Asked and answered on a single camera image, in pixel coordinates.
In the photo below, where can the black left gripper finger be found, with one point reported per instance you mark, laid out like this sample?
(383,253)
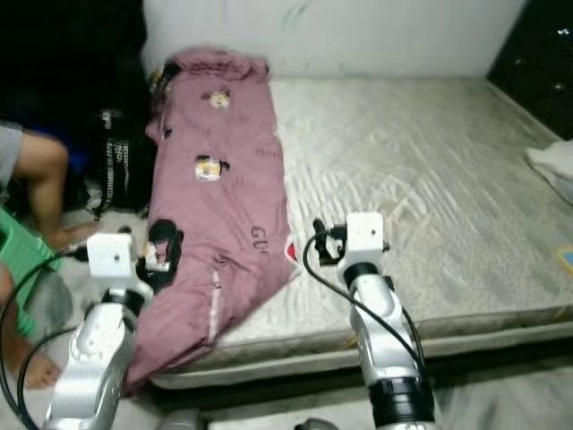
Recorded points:
(176,251)

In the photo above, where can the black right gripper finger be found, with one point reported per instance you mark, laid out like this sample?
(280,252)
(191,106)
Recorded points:
(319,231)

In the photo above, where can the colourful children's book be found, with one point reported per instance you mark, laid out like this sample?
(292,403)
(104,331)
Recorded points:
(566,258)

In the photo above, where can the mauve cartoon print blanket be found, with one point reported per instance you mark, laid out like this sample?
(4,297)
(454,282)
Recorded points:
(224,179)

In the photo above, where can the black bag white lettering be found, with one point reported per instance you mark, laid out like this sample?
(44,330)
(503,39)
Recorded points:
(116,170)

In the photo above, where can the white quilted mattress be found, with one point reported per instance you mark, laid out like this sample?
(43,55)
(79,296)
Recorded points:
(412,161)

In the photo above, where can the green plastic stool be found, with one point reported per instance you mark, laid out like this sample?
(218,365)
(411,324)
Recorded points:
(22,260)

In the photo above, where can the silver robot left leg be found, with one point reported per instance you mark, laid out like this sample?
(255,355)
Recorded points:
(179,421)

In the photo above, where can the silver robot leg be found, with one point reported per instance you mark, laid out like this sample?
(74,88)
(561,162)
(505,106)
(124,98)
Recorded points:
(179,421)
(315,425)

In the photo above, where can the silver robot right leg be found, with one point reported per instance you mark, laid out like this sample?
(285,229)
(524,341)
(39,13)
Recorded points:
(315,425)

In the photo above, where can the dark tufted headboard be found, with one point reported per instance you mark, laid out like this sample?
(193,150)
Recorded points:
(537,54)

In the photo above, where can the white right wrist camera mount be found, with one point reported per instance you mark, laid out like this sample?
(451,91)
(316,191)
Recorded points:
(367,237)

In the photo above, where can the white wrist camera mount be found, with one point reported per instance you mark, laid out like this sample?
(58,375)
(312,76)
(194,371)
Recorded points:
(112,258)
(367,237)

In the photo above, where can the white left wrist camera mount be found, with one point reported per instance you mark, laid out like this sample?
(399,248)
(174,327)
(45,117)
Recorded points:
(112,258)

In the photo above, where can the dark bed frame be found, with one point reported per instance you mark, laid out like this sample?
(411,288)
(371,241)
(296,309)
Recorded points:
(277,381)

